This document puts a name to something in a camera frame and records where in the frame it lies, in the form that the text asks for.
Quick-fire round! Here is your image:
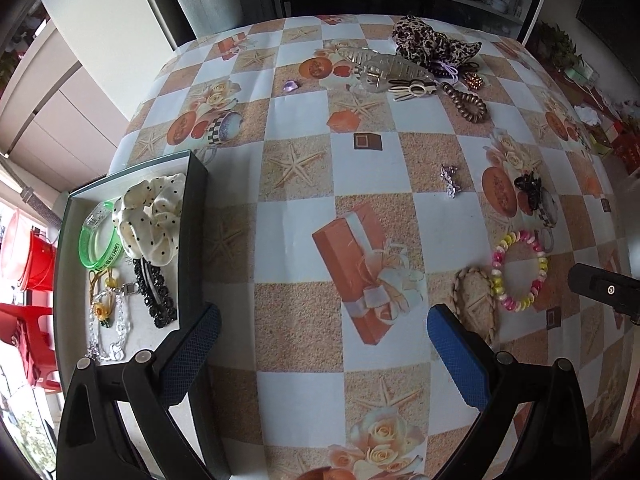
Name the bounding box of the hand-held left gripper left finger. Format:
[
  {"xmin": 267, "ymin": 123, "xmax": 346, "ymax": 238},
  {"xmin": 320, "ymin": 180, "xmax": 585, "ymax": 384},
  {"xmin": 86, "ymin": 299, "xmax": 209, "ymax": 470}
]
[{"xmin": 56, "ymin": 302, "xmax": 232, "ymax": 480}]

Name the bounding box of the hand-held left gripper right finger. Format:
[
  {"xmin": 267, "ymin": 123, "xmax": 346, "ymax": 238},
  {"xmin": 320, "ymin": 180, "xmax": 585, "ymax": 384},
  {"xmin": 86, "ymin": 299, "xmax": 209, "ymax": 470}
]
[{"xmin": 427, "ymin": 304, "xmax": 593, "ymax": 480}]

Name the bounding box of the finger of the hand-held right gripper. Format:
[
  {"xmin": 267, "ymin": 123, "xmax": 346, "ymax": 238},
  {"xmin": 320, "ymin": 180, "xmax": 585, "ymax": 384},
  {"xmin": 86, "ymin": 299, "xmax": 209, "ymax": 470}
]
[{"xmin": 569, "ymin": 262, "xmax": 640, "ymax": 323}]

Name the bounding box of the black lace hair clip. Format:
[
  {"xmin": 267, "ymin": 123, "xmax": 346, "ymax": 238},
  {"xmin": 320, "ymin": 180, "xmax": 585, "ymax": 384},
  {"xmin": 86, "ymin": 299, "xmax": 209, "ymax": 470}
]
[{"xmin": 132, "ymin": 257, "xmax": 178, "ymax": 330}]

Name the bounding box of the clear bead bracelet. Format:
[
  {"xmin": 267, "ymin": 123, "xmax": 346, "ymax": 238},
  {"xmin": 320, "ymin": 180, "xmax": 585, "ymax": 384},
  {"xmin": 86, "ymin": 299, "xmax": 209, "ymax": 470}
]
[{"xmin": 85, "ymin": 290, "xmax": 136, "ymax": 363}]

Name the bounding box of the silver metal ornament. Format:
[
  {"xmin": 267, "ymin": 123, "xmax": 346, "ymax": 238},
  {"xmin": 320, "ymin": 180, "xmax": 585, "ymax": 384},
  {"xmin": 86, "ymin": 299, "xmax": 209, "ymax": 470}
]
[{"xmin": 105, "ymin": 282, "xmax": 142, "ymax": 299}]

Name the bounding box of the yellow flower hair tie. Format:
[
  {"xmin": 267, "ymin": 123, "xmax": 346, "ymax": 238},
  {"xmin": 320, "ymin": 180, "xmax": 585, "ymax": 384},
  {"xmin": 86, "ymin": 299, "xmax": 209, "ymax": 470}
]
[{"xmin": 87, "ymin": 267, "xmax": 121, "ymax": 328}]

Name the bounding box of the black jewelry box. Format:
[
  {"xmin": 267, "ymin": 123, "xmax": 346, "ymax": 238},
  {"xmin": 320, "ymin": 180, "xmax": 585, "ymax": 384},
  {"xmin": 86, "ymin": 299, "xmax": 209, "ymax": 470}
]
[{"xmin": 52, "ymin": 150, "xmax": 233, "ymax": 480}]

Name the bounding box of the green silicone wristband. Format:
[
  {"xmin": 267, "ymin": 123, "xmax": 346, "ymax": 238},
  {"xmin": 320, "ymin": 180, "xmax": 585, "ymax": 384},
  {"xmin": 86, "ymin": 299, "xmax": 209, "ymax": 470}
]
[{"xmin": 80, "ymin": 225, "xmax": 125, "ymax": 267}]

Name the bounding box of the white polka dot scrunchie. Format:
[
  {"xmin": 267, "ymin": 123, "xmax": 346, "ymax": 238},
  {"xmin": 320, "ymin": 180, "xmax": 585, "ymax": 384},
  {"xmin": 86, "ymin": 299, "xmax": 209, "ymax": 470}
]
[{"xmin": 112, "ymin": 172, "xmax": 187, "ymax": 267}]

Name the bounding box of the translucent green bangle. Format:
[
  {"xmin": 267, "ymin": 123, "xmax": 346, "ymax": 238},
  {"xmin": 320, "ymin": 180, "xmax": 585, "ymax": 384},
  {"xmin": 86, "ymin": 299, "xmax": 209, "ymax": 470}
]
[{"xmin": 79, "ymin": 200, "xmax": 121, "ymax": 241}]

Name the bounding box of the small black claw clip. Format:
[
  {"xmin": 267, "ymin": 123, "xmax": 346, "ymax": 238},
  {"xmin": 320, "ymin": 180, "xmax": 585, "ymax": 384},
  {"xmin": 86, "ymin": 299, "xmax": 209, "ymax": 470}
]
[{"xmin": 514, "ymin": 172, "xmax": 545, "ymax": 211}]

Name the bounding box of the red gift box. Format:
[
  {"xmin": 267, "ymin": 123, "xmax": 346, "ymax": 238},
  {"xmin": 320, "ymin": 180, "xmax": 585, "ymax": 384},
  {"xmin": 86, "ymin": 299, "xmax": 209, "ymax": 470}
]
[{"xmin": 612, "ymin": 125, "xmax": 640, "ymax": 171}]

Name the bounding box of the checkered printed tablecloth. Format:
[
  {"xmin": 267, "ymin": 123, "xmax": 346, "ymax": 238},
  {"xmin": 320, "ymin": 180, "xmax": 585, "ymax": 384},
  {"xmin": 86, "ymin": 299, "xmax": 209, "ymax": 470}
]
[{"xmin": 107, "ymin": 12, "xmax": 631, "ymax": 480}]

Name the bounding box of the red plastic stool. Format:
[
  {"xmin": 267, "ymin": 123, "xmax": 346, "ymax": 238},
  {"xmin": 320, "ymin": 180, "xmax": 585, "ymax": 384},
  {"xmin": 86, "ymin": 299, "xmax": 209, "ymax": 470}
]
[{"xmin": 0, "ymin": 302, "xmax": 63, "ymax": 392}]

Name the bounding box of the red bucket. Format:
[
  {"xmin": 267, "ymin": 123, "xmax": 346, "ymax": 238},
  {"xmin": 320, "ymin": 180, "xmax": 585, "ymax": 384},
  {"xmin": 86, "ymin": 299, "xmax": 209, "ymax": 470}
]
[{"xmin": 17, "ymin": 227, "xmax": 60, "ymax": 291}]

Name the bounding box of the small silver brooch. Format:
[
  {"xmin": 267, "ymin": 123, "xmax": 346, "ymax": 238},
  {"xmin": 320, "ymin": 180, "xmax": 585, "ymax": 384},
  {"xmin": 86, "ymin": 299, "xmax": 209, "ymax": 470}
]
[{"xmin": 440, "ymin": 162, "xmax": 463, "ymax": 199}]

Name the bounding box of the teal tissue box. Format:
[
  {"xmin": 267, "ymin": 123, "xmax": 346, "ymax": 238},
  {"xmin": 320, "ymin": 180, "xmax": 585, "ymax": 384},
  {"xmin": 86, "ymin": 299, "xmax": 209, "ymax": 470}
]
[{"xmin": 565, "ymin": 65, "xmax": 599, "ymax": 86}]

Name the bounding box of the potted green plant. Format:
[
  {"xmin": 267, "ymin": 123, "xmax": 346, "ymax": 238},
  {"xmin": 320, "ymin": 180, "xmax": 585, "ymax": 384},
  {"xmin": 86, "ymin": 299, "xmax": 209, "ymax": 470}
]
[{"xmin": 535, "ymin": 20, "xmax": 586, "ymax": 68}]

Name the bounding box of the cream cutout hair clip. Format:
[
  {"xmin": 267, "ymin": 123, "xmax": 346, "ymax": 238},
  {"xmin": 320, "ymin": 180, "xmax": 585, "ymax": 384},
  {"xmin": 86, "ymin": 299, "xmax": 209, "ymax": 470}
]
[{"xmin": 390, "ymin": 80, "xmax": 441, "ymax": 102}]

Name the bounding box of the beige wardrobe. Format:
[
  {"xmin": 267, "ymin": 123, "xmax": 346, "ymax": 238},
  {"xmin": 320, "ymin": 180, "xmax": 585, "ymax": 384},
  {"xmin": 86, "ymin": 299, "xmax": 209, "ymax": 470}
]
[{"xmin": 0, "ymin": 20, "xmax": 133, "ymax": 161}]

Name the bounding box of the clear hair claw clip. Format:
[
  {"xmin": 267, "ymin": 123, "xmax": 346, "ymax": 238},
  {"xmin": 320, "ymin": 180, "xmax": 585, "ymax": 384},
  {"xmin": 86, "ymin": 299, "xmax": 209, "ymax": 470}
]
[{"xmin": 336, "ymin": 46, "xmax": 436, "ymax": 95}]

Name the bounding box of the leopard print scrunchie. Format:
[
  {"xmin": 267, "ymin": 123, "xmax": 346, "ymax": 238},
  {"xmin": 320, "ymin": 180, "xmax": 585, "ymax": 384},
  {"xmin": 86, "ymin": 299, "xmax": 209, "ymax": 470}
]
[{"xmin": 391, "ymin": 16, "xmax": 481, "ymax": 68}]

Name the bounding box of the woven straw bracelet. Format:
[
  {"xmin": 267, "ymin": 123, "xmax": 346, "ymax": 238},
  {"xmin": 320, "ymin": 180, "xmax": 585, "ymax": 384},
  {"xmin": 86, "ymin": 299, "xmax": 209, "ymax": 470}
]
[{"xmin": 454, "ymin": 267, "xmax": 501, "ymax": 343}]

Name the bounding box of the colourful bead bracelet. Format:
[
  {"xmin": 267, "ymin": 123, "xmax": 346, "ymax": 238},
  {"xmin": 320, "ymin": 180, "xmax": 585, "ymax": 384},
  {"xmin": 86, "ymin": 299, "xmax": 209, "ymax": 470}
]
[{"xmin": 491, "ymin": 230, "xmax": 549, "ymax": 312}]

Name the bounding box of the brown spiral hair tie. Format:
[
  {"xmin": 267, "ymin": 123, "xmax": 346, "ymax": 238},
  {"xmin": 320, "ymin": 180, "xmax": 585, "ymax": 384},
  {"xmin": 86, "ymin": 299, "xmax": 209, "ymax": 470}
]
[{"xmin": 441, "ymin": 82, "xmax": 488, "ymax": 123}]

